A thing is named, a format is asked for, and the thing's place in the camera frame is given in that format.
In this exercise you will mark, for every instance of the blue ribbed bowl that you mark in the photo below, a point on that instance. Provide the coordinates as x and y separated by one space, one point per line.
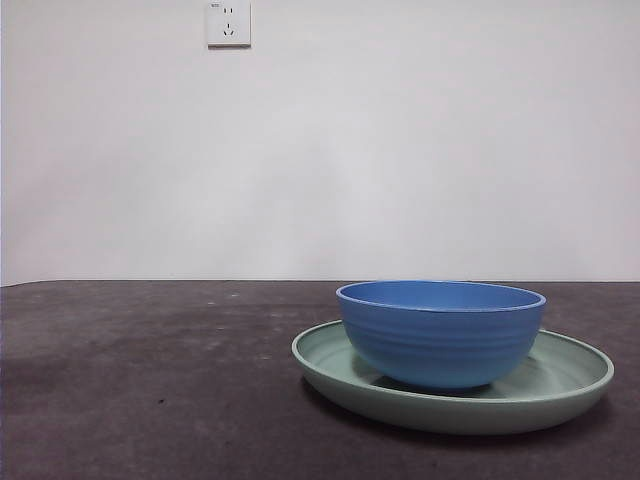
440 350

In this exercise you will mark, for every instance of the green round plate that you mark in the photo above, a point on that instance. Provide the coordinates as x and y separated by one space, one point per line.
450 412

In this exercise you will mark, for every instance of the white wall socket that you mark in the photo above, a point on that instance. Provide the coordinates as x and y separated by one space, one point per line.
229 25

